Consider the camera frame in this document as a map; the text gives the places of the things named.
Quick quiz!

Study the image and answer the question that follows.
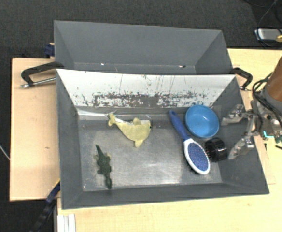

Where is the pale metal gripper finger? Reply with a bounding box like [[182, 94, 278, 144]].
[[220, 104, 246, 126], [228, 135, 255, 160]]

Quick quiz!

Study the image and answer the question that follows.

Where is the pale wood flat board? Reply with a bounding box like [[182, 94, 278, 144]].
[[9, 57, 61, 202]]

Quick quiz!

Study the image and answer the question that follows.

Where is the yellow toy dolphin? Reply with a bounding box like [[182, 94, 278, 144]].
[[108, 113, 152, 148]]

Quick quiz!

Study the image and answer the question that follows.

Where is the blue and white hairbrush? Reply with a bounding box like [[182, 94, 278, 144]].
[[169, 109, 211, 175]]

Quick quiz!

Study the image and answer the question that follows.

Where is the black ribbed cap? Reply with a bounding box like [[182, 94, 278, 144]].
[[205, 137, 228, 163]]

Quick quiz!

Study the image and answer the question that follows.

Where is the blue bowl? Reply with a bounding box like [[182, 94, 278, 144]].
[[184, 104, 220, 139]]

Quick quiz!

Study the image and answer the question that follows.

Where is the grey metal bin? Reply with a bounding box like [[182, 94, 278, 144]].
[[53, 20, 270, 210]]

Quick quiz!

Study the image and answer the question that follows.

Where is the dark green toy crocodile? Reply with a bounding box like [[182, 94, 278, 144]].
[[93, 144, 113, 190]]

